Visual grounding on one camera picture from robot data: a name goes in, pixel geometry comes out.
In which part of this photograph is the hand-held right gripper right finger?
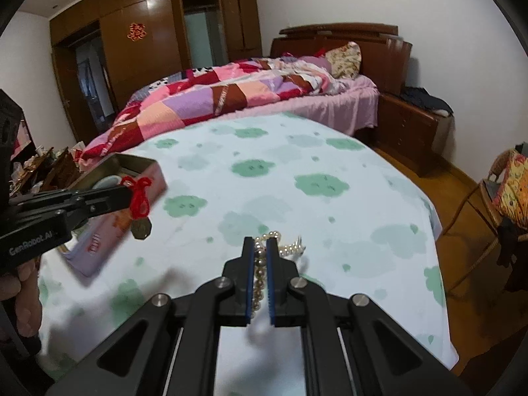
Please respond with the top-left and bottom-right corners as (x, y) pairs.
(266, 237), (472, 396)

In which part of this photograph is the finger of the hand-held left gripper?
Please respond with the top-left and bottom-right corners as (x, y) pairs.
(65, 192), (134, 232)
(10, 184), (131, 215)

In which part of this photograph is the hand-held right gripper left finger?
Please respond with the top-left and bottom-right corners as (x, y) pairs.
(45, 237), (254, 396)

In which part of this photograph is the red cord brass pendant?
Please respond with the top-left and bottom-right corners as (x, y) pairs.
(121, 175), (153, 240)

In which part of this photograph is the pearl necklace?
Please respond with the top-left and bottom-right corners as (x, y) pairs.
(251, 233), (308, 319)

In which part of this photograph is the pink tin box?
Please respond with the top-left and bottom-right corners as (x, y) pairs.
(62, 153), (168, 278)

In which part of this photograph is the person's left hand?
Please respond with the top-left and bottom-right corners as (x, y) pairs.
(0, 256), (43, 339)

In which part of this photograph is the pale grey jade bangle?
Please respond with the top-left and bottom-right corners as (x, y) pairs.
(92, 175), (123, 191)

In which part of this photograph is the cluttered wooden dresser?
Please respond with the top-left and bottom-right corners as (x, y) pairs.
(10, 144), (86, 199)

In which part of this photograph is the framed mirror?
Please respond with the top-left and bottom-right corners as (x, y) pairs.
(10, 119), (36, 162)

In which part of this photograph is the white green cloud tablecloth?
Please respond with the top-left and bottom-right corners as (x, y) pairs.
(37, 111), (461, 381)

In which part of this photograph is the patchwork quilt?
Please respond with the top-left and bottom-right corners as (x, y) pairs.
(78, 57), (351, 162)

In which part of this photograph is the red paper decoration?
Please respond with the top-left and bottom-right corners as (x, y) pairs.
(126, 22), (149, 42)

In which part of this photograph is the wooden wardrobe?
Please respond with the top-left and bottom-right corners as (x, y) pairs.
(49, 0), (265, 142)

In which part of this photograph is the pink bed sheet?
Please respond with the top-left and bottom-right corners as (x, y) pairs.
(231, 73), (380, 138)

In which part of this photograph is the wooden nightstand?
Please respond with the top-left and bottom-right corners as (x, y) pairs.
(377, 90), (455, 179)

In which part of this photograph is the wicker chair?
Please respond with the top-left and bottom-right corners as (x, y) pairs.
(437, 144), (528, 298)

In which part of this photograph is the floral pillow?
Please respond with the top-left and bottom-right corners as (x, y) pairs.
(325, 41), (363, 79)

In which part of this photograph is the dark clothes pile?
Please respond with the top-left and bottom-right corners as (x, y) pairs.
(399, 85), (455, 117)

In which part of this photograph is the dark hanging garment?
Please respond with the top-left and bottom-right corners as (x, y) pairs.
(497, 218), (528, 294)

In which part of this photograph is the wooden headboard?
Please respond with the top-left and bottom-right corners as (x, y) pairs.
(270, 22), (413, 96)

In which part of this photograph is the floral cushion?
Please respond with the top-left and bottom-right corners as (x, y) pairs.
(492, 150), (528, 230)

